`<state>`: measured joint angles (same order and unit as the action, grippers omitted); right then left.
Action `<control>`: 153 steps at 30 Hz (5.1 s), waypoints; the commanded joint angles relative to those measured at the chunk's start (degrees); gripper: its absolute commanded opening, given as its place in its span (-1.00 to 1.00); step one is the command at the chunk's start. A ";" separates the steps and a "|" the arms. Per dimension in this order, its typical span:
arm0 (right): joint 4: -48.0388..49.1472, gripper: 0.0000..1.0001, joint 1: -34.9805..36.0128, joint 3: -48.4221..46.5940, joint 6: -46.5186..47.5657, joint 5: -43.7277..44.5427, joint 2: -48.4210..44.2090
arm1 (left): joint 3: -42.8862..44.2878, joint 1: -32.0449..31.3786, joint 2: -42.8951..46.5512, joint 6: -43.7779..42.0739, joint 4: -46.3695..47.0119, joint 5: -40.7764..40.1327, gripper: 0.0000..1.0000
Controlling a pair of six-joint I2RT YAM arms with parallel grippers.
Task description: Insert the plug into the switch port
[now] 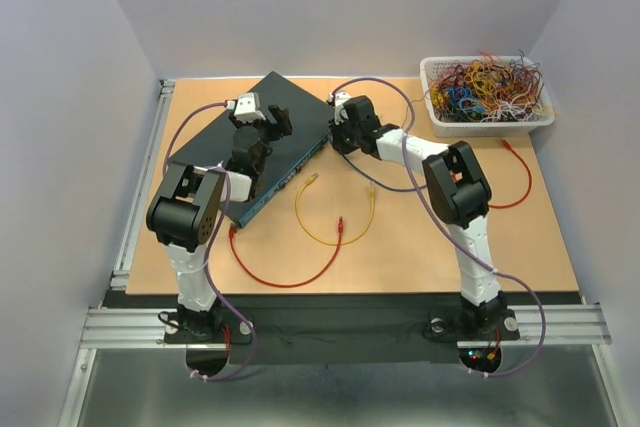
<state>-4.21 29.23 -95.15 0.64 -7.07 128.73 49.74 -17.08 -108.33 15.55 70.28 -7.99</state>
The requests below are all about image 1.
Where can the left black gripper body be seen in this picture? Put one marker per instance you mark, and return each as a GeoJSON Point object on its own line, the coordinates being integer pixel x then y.
{"type": "Point", "coordinates": [266, 131]}

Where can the black base mat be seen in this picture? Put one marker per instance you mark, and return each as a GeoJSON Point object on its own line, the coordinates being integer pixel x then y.
{"type": "Point", "coordinates": [343, 328]}

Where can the aluminium left side rail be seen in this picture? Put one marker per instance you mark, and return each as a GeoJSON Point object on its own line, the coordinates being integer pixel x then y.
{"type": "Point", "coordinates": [122, 267]}

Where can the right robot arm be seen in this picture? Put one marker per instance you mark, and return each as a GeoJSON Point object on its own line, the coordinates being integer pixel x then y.
{"type": "Point", "coordinates": [458, 191]}

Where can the aluminium front rail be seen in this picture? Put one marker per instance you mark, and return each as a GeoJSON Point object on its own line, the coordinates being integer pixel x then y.
{"type": "Point", "coordinates": [566, 325]}

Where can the dark blue network switch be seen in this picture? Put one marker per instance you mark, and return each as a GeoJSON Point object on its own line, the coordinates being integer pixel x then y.
{"type": "Point", "coordinates": [270, 166]}

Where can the aluminium rail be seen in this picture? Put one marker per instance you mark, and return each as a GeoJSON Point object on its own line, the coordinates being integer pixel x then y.
{"type": "Point", "coordinates": [122, 267]}
{"type": "Point", "coordinates": [566, 325]}

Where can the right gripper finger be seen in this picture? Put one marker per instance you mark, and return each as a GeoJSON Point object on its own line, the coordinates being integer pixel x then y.
{"type": "Point", "coordinates": [339, 144]}
{"type": "Point", "coordinates": [336, 123]}

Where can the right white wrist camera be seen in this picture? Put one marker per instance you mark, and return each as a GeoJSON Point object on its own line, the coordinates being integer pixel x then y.
{"type": "Point", "coordinates": [337, 100]}

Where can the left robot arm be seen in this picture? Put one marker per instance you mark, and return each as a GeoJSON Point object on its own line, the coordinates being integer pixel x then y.
{"type": "Point", "coordinates": [184, 211]}

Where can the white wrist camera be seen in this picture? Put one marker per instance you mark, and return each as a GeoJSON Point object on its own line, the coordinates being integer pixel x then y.
{"type": "Point", "coordinates": [246, 108]}
{"type": "Point", "coordinates": [337, 100]}

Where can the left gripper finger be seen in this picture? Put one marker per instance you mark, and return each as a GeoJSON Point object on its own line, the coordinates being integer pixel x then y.
{"type": "Point", "coordinates": [235, 121]}
{"type": "Point", "coordinates": [281, 125]}

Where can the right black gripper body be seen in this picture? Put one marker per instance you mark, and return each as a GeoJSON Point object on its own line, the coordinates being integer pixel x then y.
{"type": "Point", "coordinates": [353, 133]}

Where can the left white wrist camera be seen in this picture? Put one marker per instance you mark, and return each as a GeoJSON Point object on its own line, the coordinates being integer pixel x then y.
{"type": "Point", "coordinates": [246, 108]}

